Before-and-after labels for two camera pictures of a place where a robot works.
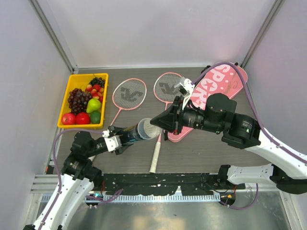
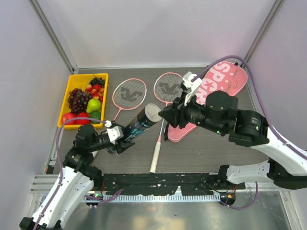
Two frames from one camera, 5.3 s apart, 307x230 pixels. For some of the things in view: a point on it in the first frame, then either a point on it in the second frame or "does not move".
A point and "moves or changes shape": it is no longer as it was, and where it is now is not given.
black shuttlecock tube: x=130 y=134 moves or changes shape
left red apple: x=68 y=119 does not move
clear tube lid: x=147 y=131 → x=151 y=111
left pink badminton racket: x=127 y=95 does not move
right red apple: x=82 y=118 does not move
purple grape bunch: x=78 y=100 does not move
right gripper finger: x=167 y=122 → x=176 y=119
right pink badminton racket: x=165 y=90 does not move
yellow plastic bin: x=81 y=81 does not move
